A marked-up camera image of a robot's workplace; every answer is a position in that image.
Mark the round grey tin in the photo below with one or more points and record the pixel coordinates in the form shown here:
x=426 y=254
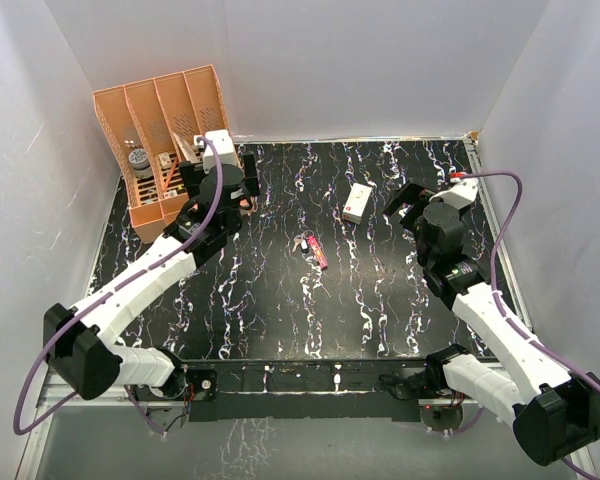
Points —
x=140 y=164

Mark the small white card box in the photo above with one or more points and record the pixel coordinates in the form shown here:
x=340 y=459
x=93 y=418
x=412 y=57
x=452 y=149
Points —
x=165 y=161

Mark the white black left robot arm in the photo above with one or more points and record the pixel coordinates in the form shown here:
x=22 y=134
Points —
x=86 y=352

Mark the orange plastic file organizer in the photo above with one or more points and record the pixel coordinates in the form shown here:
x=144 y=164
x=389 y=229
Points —
x=144 y=114

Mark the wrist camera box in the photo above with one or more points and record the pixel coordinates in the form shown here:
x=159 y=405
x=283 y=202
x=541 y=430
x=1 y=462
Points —
x=462 y=191
x=224 y=146

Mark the small white red box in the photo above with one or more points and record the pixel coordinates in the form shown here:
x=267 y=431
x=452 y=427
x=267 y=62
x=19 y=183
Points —
x=356 y=203

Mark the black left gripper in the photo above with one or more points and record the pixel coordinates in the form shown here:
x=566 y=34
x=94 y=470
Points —
x=192 y=178

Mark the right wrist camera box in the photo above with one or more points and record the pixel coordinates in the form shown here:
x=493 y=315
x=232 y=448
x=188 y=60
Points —
x=462 y=191

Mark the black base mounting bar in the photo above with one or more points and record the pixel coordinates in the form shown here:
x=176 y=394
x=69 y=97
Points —
x=207 y=391

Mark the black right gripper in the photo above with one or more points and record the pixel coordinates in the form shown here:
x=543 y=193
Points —
x=409 y=194

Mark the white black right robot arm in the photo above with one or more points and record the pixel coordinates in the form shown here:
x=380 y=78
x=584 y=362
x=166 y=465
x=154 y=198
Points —
x=552 y=410

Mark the white packet in organizer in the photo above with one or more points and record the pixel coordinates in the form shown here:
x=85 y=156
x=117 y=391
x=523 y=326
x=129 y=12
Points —
x=188 y=151

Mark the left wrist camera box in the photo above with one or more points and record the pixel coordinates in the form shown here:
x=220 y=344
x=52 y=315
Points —
x=224 y=146

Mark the small dark key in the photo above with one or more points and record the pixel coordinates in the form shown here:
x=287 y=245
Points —
x=300 y=243

